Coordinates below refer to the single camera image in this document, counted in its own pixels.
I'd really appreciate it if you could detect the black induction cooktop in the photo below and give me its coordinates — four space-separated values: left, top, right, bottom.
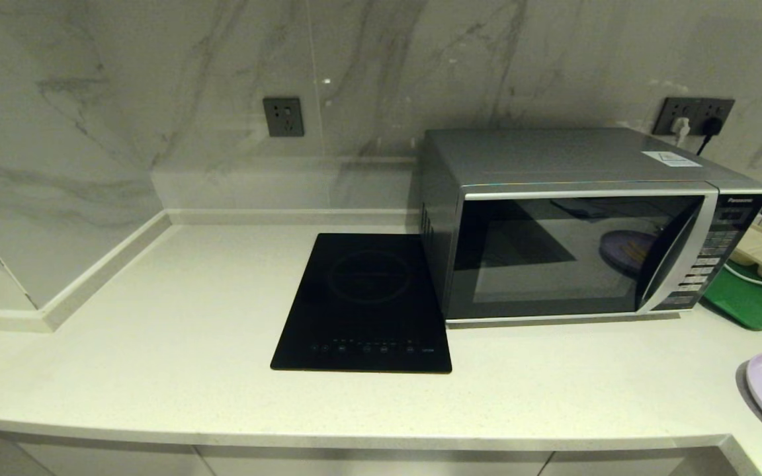
270 233 453 374

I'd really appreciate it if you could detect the white base cabinet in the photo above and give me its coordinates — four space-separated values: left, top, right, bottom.
0 428 762 476

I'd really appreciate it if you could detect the dark glass microwave door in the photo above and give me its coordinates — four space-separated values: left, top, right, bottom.
446 187 720 323

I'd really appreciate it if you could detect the green plastic tray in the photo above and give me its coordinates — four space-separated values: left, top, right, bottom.
702 261 762 331

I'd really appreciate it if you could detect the black power plug with cable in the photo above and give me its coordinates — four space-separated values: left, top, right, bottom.
695 118 726 158

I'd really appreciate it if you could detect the grey double wall socket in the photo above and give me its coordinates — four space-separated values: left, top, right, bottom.
652 97 736 136

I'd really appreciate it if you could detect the silver Panasonic microwave oven body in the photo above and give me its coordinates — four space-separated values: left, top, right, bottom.
421 128 762 325

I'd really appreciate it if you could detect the grey single wall socket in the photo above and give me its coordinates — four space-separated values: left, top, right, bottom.
263 98 305 138

